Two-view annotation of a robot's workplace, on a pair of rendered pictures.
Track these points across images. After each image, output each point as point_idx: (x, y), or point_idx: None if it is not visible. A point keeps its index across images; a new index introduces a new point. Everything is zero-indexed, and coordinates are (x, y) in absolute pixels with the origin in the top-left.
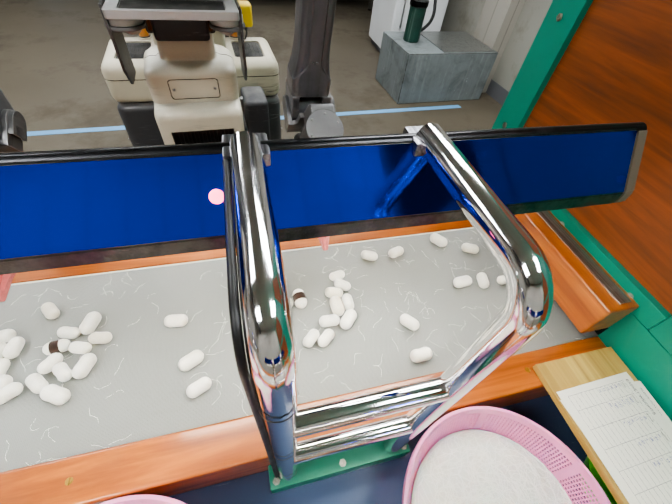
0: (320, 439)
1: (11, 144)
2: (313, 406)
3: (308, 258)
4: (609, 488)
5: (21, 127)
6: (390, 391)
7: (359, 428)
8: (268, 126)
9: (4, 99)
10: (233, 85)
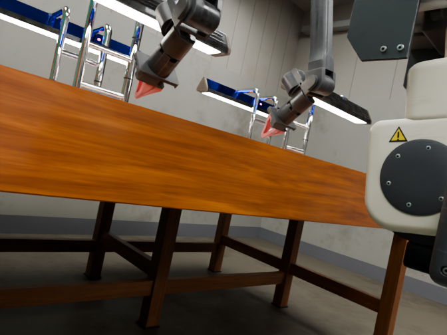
0: (114, 91)
1: (302, 86)
2: (125, 55)
3: None
4: None
5: (309, 82)
6: (105, 46)
7: (100, 87)
8: (438, 227)
9: (320, 72)
10: (406, 91)
